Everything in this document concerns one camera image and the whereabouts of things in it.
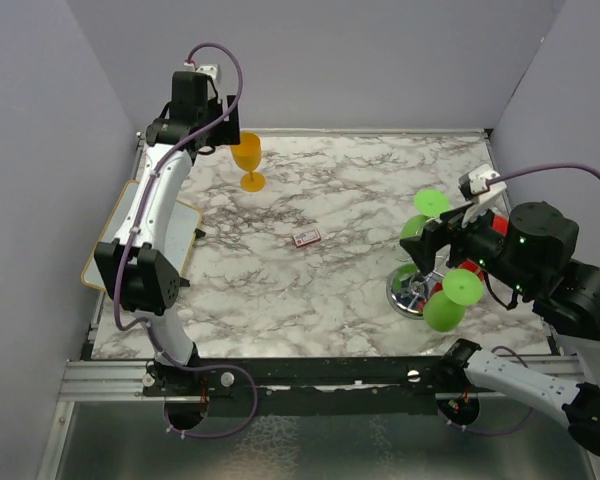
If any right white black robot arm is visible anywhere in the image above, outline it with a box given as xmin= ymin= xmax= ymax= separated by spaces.
xmin=400 ymin=202 xmax=600 ymax=457

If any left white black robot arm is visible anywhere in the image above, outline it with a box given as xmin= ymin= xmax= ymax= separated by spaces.
xmin=94 ymin=65 xmax=240 ymax=395

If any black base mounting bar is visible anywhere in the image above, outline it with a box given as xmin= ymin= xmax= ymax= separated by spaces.
xmin=143 ymin=356 xmax=475 ymax=417

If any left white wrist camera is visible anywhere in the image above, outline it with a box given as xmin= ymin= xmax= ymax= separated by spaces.
xmin=195 ymin=64 xmax=222 ymax=101

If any orange plastic wine glass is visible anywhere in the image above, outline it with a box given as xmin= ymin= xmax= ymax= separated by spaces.
xmin=230 ymin=132 xmax=266 ymax=193

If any chrome wire wine glass rack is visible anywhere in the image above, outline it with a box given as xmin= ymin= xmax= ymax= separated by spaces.
xmin=386 ymin=252 xmax=448 ymax=320

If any near green wine glass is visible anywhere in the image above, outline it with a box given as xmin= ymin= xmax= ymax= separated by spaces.
xmin=423 ymin=269 xmax=484 ymax=333

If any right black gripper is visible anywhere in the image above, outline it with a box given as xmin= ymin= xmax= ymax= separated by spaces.
xmin=398 ymin=191 xmax=533 ymax=293

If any green wine glass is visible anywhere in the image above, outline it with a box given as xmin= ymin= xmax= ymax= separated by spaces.
xmin=423 ymin=269 xmax=484 ymax=333
xmin=399 ymin=189 xmax=450 ymax=239

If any far green wine glass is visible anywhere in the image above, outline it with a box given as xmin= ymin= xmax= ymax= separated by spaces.
xmin=399 ymin=189 xmax=450 ymax=239

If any red plastic wine glass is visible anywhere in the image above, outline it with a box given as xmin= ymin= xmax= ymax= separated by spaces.
xmin=458 ymin=214 xmax=508 ymax=283

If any small red white card box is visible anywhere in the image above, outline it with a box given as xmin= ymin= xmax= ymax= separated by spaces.
xmin=293 ymin=228 xmax=321 ymax=248

